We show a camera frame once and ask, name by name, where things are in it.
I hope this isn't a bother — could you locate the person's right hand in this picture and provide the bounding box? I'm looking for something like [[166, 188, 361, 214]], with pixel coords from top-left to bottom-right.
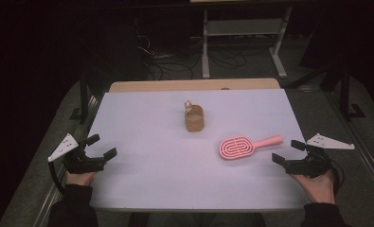
[[290, 170, 336, 205]]

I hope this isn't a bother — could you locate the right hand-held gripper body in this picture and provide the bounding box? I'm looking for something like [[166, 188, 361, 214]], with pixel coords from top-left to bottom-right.
[[283, 132, 355, 179]]

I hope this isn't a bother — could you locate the pink hairbrush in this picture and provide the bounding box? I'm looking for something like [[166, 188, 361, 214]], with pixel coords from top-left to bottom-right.
[[219, 134, 284, 161]]

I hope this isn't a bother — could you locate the white table cover sheet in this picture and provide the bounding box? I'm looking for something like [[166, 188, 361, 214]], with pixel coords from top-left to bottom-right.
[[88, 88, 311, 212]]

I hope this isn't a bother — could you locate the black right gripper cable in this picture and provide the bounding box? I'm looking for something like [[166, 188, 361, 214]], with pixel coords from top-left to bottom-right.
[[329, 160, 346, 197]]

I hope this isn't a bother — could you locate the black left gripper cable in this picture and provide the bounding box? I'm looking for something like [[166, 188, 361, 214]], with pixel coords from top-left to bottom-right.
[[47, 161, 65, 195]]

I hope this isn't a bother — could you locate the black metal stand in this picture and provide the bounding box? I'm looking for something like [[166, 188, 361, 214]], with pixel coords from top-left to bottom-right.
[[69, 67, 93, 125], [338, 61, 367, 121]]

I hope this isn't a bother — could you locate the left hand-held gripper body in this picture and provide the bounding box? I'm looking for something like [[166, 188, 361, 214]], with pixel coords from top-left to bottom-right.
[[47, 132, 108, 175]]

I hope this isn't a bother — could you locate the person's left hand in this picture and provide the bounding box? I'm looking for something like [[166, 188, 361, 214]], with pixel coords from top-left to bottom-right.
[[64, 170, 98, 187]]

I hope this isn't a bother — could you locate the white metal shelf stand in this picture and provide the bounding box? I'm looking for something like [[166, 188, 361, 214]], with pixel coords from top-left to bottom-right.
[[202, 6, 293, 79]]

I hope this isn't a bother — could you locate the tangle of black floor cables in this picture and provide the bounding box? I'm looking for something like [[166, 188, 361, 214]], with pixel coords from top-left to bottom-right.
[[134, 31, 249, 80]]

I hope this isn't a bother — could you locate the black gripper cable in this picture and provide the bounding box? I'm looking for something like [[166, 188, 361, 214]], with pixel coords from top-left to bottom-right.
[[329, 160, 346, 197], [47, 161, 65, 195]]

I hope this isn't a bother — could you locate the brown wooden cup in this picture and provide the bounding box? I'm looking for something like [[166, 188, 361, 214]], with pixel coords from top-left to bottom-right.
[[184, 99, 205, 132]]

